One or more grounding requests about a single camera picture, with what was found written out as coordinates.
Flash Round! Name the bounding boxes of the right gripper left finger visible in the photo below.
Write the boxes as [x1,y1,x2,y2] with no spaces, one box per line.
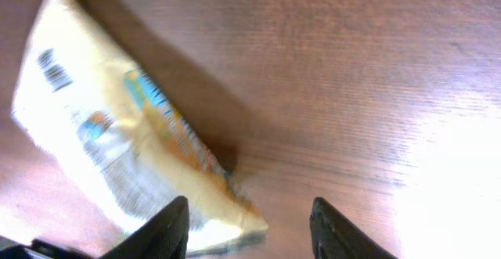
[102,196,189,259]

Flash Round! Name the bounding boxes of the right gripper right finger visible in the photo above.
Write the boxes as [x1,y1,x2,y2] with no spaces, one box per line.
[309,197,397,259]

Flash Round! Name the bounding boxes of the yellow snack bag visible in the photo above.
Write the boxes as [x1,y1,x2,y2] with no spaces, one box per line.
[12,0,268,254]

